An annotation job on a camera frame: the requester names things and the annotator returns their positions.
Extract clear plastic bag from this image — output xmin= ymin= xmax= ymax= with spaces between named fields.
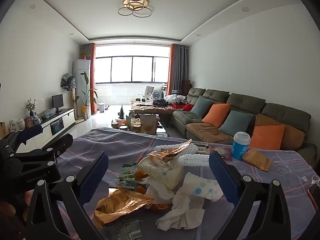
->
xmin=41 ymin=107 xmax=57 ymax=119

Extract cream paper bowl blue dots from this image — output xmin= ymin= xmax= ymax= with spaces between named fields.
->
xmin=137 ymin=156 xmax=185 ymax=191

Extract brown sofa cushion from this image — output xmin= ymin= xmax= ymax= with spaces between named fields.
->
xmin=254 ymin=114 xmax=306 ymax=152

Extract brown seat pad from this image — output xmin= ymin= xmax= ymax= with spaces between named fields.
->
xmin=186 ymin=122 xmax=233 ymax=143

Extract red printed packet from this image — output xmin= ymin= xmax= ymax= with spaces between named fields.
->
xmin=209 ymin=145 xmax=233 ymax=162

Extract blue sofa cushion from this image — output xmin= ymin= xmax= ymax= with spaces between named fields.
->
xmin=192 ymin=96 xmax=213 ymax=118
xmin=219 ymin=110 xmax=254 ymax=137

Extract rose gold foil wrapper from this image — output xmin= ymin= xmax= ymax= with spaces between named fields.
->
xmin=147 ymin=139 xmax=192 ymax=165

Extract green snack wrapper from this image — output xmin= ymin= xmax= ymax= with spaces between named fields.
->
xmin=117 ymin=163 xmax=140 ymax=188

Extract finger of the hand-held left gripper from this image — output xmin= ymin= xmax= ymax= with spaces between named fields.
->
xmin=5 ymin=124 xmax=43 ymax=153
xmin=39 ymin=134 xmax=74 ymax=160

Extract black monitor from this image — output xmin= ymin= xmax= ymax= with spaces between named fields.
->
xmin=52 ymin=94 xmax=64 ymax=113

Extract white office chair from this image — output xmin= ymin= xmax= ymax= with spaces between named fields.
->
xmin=138 ymin=86 xmax=155 ymax=103

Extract cluttered coffee table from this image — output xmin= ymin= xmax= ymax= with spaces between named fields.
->
xmin=111 ymin=111 xmax=172 ymax=137

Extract white black TV stand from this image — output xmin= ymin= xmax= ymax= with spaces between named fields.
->
xmin=14 ymin=107 xmax=76 ymax=153

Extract pile of clothes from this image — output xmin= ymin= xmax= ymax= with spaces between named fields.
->
xmin=165 ymin=94 xmax=194 ymax=112

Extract covered standing fan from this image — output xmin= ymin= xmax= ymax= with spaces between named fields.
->
xmin=60 ymin=72 xmax=76 ymax=120

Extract white tissue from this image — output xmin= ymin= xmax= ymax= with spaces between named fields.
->
xmin=146 ymin=176 xmax=177 ymax=204
xmin=156 ymin=186 xmax=206 ymax=232

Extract orange sofa cushion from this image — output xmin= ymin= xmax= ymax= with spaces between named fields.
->
xmin=249 ymin=124 xmax=285 ymax=151
xmin=202 ymin=103 xmax=232 ymax=128

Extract tall leafy plant yellow pot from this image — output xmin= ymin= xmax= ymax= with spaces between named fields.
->
xmin=76 ymin=71 xmax=98 ymax=119

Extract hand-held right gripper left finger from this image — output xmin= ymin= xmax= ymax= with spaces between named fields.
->
xmin=25 ymin=151 xmax=110 ymax=240

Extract gold brown flat packet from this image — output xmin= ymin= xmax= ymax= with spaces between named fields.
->
xmin=242 ymin=149 xmax=273 ymax=172

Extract dark wooden cabinet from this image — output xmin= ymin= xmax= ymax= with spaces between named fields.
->
xmin=181 ymin=80 xmax=192 ymax=96

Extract large window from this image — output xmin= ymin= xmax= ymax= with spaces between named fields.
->
xmin=94 ymin=44 xmax=170 ymax=84

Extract small printed packet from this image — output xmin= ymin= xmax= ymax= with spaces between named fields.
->
xmin=194 ymin=144 xmax=210 ymax=155

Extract large gold foil wrapper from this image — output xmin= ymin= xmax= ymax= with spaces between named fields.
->
xmin=94 ymin=187 xmax=155 ymax=228

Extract green sectional sofa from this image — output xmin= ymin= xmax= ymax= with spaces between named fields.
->
xmin=171 ymin=87 xmax=318 ymax=159

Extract crushed paper cup blue circles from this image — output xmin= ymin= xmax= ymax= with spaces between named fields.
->
xmin=183 ymin=172 xmax=224 ymax=203

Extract brown ottoman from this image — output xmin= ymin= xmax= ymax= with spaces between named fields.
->
xmin=131 ymin=101 xmax=177 ymax=117

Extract transparent plastic wrapper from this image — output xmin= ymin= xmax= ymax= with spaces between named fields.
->
xmin=100 ymin=217 xmax=157 ymax=240

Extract orange grey window curtain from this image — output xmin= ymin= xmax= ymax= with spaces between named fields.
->
xmin=83 ymin=43 xmax=97 ymax=115
xmin=167 ymin=44 xmax=188 ymax=96

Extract blue white lidded paper cup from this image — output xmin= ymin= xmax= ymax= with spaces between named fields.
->
xmin=232 ymin=131 xmax=251 ymax=159

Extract white standing air conditioner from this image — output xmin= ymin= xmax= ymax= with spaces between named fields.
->
xmin=73 ymin=59 xmax=91 ymax=110

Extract brown paper bag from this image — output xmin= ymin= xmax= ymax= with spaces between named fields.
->
xmin=139 ymin=114 xmax=158 ymax=134

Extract small plant in blue vase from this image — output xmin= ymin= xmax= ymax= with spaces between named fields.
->
xmin=25 ymin=98 xmax=37 ymax=118

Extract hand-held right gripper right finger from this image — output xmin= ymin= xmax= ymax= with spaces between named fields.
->
xmin=209 ymin=151 xmax=300 ymax=240

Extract grey plaid blanket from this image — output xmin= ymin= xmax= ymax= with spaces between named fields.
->
xmin=51 ymin=127 xmax=320 ymax=240

